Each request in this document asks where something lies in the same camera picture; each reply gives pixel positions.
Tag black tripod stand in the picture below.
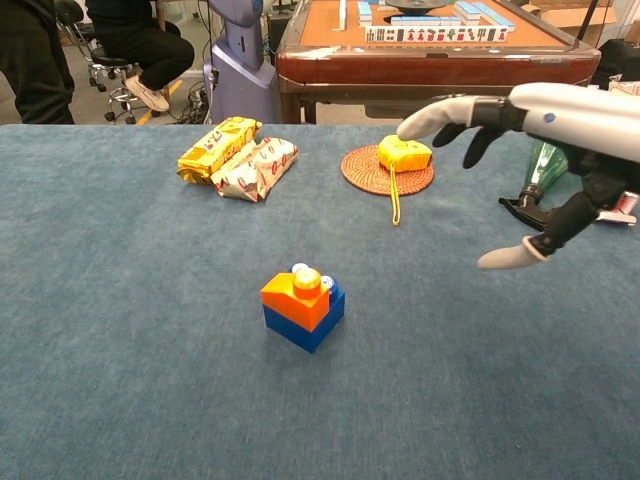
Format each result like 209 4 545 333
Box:
577 0 600 45

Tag black office chair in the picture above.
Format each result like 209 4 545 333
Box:
53 0 107 92

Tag green spray bottle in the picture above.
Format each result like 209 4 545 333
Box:
498 139 571 232

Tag face-up mahjong tile row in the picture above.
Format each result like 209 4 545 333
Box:
364 25 510 44

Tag black floor cable bundle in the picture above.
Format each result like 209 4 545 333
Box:
172 82 216 125

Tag dark round dish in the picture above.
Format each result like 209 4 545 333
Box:
384 0 454 14

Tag orange toy block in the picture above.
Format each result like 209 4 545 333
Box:
260 267 331 334

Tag cardboard box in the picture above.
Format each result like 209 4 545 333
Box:
519 0 619 46

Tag yellow tape measure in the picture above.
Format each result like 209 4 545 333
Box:
377 133 434 227

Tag white red snack packet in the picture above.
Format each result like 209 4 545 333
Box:
209 136 300 203

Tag seated person in black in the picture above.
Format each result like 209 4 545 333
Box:
85 0 196 114

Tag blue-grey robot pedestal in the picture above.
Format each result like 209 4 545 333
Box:
202 0 281 125

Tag blue felt table cover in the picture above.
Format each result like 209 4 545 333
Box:
0 123 640 480

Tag standing person black trousers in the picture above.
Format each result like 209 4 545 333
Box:
0 0 76 125

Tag blue toy block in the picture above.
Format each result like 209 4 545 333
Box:
263 262 347 354

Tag black chrome stool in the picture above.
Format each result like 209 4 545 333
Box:
88 47 162 125

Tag black bag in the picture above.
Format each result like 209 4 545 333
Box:
589 38 640 92

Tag round woven coaster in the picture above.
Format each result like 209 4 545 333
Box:
340 143 436 197

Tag brown mahjong table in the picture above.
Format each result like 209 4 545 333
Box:
275 0 602 125

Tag yellow snack packet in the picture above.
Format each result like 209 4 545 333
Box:
177 116 263 186

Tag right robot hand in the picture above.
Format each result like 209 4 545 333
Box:
397 82 640 271

